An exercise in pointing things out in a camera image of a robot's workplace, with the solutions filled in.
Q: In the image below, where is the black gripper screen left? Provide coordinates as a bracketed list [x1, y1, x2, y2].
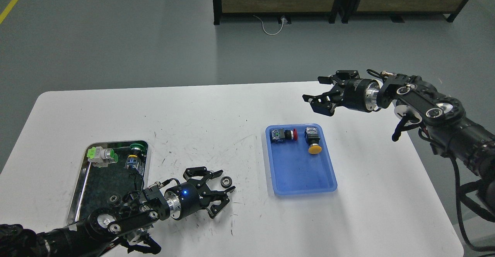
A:
[164, 167, 236, 221]

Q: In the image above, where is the black gripper screen right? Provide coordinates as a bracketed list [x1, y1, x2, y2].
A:
[302, 70, 380, 117]

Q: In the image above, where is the black gear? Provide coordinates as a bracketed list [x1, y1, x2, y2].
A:
[108, 195, 122, 207]
[220, 176, 233, 188]

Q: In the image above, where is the blue plastic tray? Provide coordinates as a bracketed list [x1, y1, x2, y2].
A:
[265, 123, 338, 196]

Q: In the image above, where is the silver metal tray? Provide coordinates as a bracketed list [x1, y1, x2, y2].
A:
[67, 140, 149, 224]

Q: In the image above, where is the yellow push button switch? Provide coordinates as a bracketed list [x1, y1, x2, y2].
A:
[304, 127, 322, 155]

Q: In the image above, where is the red push button switch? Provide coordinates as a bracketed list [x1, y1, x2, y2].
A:
[270, 128, 298, 144]

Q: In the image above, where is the green mushroom button switch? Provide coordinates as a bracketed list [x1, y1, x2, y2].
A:
[125, 144, 146, 174]

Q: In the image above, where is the white cable on floor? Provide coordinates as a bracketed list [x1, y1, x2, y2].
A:
[254, 14, 291, 36]

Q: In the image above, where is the green push button switch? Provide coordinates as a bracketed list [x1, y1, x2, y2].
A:
[85, 146, 119, 168]

